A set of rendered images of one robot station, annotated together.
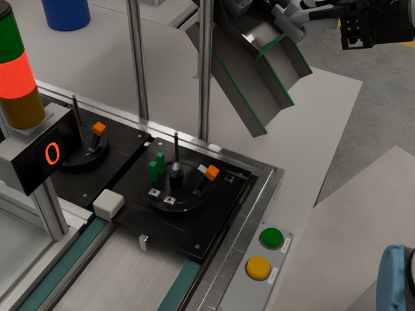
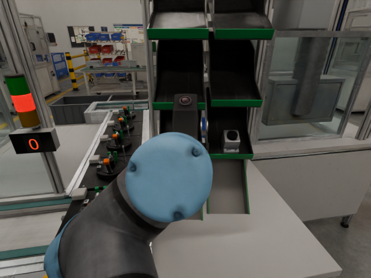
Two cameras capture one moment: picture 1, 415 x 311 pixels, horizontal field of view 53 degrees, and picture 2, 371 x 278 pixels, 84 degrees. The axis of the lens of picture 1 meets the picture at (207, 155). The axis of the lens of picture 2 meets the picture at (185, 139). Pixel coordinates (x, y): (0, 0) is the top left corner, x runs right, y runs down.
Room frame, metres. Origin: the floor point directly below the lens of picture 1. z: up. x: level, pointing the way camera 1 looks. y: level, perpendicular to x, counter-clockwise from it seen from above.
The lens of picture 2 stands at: (0.49, -0.54, 1.51)
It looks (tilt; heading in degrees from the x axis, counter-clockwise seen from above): 26 degrees down; 56
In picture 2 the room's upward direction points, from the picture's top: straight up
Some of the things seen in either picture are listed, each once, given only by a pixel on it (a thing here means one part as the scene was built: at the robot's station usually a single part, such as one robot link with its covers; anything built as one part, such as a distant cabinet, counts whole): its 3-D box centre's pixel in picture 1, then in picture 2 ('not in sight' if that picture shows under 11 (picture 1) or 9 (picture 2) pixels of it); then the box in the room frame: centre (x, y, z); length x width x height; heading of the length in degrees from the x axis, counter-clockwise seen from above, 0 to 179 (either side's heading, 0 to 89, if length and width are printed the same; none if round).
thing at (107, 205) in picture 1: (108, 205); (80, 195); (0.50, 0.19, 0.97); 0.05 x 0.05 x 0.04; 65
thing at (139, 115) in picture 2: not in sight; (126, 111); (0.96, 0.96, 1.01); 0.24 x 0.24 x 0.13; 65
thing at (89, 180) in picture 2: (73, 134); (111, 161); (0.65, 0.29, 1.01); 0.24 x 0.24 x 0.13; 65
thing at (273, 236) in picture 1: (272, 239); not in sight; (0.44, -0.13, 0.96); 0.04 x 0.04 x 0.02
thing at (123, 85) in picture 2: not in sight; (132, 84); (2.55, 5.12, 0.36); 0.60 x 0.40 x 0.15; 153
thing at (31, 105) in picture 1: (21, 102); (28, 117); (0.42, 0.25, 1.28); 0.05 x 0.05 x 0.05
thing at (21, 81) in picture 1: (9, 70); (23, 101); (0.42, 0.25, 1.33); 0.05 x 0.05 x 0.05
